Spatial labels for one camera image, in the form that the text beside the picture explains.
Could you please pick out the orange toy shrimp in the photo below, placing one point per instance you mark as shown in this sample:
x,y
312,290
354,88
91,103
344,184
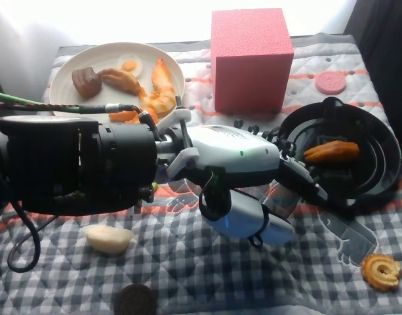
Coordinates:
x,y
160,78

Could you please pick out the yellow swirl butter cookie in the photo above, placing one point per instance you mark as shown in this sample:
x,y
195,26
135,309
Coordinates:
x,y
373,265

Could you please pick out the brown sandwich cookie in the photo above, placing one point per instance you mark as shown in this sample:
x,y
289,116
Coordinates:
x,y
136,300

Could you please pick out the brown toy meat piece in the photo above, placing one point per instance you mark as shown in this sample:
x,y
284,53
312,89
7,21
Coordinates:
x,y
86,82

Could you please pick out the orange toy sweet potato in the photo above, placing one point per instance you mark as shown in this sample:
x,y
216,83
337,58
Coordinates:
x,y
335,151

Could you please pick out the cream round plate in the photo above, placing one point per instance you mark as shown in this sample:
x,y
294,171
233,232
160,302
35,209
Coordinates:
x,y
89,59

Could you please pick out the toy fried egg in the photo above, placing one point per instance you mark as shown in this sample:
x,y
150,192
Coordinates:
x,y
131,65

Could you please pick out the grey checked quilt with bear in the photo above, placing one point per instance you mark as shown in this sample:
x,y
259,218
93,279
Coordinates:
x,y
220,279

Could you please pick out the pink round cookie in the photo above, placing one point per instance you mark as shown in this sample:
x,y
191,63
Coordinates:
x,y
330,83

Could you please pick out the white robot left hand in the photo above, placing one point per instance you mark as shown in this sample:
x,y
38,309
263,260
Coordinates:
x,y
240,154

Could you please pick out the black curtain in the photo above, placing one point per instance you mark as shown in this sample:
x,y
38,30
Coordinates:
x,y
384,49

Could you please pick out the white toy dumpling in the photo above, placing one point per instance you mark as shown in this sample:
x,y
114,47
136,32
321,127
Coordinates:
x,y
108,239

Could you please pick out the orange toy peel piece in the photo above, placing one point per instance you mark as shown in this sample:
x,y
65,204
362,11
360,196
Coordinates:
x,y
122,116

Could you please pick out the black frying pan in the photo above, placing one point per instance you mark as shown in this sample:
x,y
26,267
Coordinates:
x,y
381,154

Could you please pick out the golden toy dumpling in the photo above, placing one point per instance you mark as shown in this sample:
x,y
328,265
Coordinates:
x,y
120,80

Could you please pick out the red cube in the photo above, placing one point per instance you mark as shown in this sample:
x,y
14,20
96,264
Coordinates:
x,y
251,65

